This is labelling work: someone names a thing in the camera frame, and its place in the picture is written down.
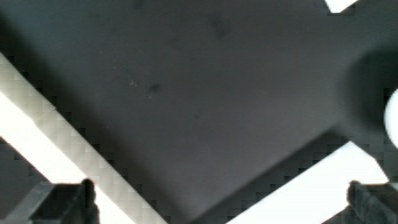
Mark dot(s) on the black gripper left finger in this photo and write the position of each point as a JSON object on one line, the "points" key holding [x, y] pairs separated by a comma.
{"points": [[58, 204]]}

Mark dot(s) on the white table border frame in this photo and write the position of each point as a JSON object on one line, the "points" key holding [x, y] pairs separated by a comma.
{"points": [[205, 102]]}

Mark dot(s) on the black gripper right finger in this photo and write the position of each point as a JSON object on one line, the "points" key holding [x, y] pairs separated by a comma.
{"points": [[372, 204]]}

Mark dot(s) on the white lamp bulb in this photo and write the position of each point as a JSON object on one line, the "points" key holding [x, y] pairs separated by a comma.
{"points": [[392, 119]]}

